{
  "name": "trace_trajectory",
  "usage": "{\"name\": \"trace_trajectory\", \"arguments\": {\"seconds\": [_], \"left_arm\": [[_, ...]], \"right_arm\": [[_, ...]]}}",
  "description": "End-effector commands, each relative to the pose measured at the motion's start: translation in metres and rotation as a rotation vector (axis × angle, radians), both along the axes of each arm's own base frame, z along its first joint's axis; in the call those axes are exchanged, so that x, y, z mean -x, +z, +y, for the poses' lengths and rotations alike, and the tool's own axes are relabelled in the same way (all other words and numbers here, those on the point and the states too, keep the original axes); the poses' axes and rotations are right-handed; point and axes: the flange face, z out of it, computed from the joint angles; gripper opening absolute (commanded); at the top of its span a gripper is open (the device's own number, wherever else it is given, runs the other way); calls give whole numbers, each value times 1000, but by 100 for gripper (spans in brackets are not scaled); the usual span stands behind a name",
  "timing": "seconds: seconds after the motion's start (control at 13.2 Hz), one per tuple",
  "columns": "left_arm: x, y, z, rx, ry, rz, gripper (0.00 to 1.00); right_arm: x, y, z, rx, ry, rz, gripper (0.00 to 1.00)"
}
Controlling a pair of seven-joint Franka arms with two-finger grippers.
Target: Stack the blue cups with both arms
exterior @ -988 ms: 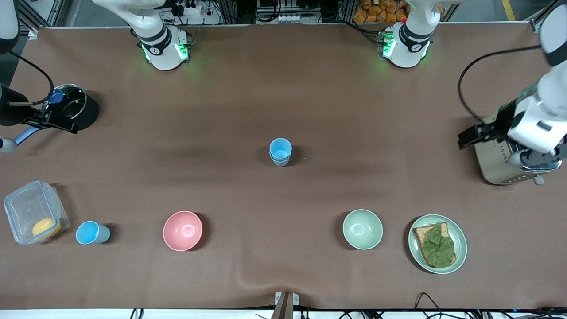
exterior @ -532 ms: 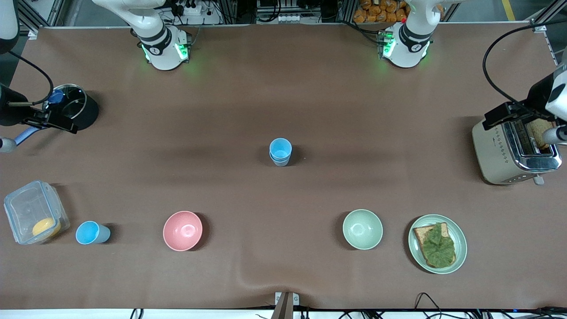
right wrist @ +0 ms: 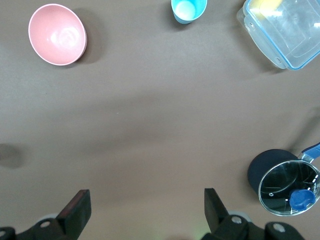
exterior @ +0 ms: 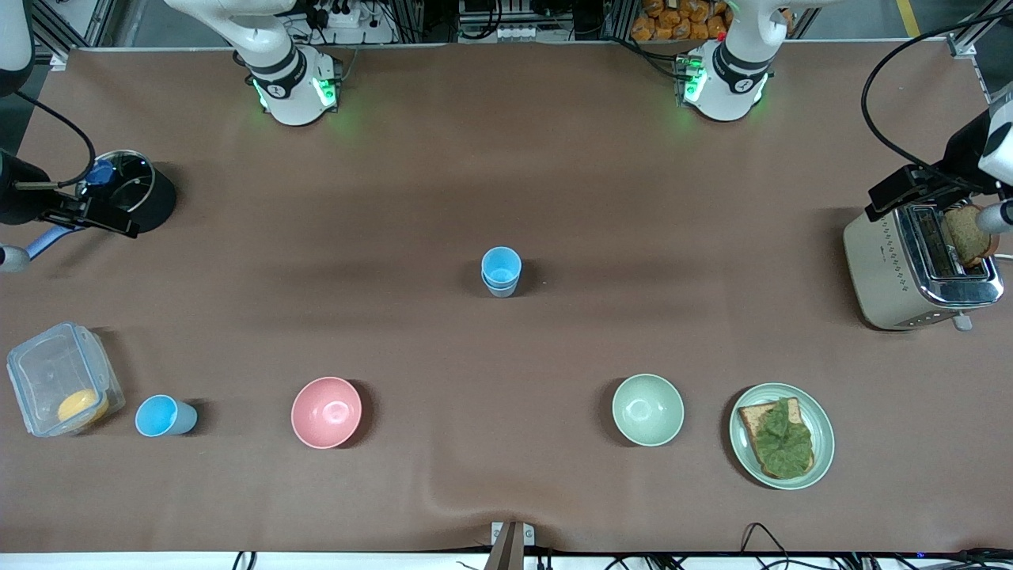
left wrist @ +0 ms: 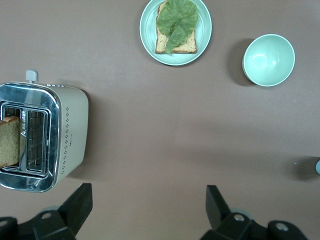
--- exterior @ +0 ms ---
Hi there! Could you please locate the black cylindrical utensil holder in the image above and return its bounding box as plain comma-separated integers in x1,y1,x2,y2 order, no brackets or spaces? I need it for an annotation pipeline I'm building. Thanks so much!
79,150,178,235

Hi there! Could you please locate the beige and chrome toaster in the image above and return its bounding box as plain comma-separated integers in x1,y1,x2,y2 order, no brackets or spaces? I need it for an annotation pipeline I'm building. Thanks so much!
843,184,1005,332

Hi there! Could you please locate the brown toast slice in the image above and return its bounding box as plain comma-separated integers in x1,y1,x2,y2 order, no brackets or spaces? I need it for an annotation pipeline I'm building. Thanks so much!
944,204,1000,268

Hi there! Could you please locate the clear plastic lidded container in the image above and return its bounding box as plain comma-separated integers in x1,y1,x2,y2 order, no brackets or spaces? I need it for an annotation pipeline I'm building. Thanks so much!
6,321,126,438

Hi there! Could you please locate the orange round food piece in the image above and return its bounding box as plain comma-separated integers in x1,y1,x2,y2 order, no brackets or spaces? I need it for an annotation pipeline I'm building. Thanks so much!
57,388,110,425

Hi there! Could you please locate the pale green plate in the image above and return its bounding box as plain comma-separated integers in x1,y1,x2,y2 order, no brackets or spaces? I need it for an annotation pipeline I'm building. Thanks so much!
729,383,836,491

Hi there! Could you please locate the green lettuce leaf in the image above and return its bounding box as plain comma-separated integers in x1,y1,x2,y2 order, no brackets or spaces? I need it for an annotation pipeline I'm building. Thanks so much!
750,398,815,480

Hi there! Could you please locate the brown bread slice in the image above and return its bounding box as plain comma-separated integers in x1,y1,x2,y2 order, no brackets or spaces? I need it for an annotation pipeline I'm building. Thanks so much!
738,397,816,481

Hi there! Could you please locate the pink bowl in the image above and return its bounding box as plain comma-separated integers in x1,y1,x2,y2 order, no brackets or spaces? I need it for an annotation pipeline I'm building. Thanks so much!
290,376,363,450

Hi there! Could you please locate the bag of orange snacks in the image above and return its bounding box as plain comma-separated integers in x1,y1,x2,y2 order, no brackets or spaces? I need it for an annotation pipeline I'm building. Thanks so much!
631,0,730,43

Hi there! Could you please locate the white power strip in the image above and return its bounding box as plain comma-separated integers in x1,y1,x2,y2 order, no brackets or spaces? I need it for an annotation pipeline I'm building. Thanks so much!
317,0,366,29

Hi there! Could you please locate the pale green bowl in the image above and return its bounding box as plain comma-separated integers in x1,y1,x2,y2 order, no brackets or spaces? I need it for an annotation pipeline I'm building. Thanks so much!
611,373,685,447

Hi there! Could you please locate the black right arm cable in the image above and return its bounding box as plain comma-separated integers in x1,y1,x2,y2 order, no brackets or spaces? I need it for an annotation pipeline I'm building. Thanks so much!
14,89,97,191

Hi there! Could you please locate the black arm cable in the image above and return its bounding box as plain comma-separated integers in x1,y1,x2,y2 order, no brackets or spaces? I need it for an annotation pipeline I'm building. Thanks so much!
860,12,1013,196
14,89,97,191

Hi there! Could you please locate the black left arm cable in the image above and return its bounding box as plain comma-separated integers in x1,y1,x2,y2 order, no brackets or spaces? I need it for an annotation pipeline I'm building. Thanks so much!
860,12,1013,196

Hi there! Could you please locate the aluminium frame profile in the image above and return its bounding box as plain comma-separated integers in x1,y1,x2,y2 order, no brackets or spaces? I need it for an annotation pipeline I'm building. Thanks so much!
946,0,1013,58

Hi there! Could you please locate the black looped cable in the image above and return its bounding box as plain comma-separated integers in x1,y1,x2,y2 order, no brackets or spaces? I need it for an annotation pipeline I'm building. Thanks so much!
740,522,794,570

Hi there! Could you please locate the grey metal camera mount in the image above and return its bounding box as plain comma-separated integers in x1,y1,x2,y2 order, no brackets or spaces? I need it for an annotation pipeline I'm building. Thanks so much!
484,520,536,570

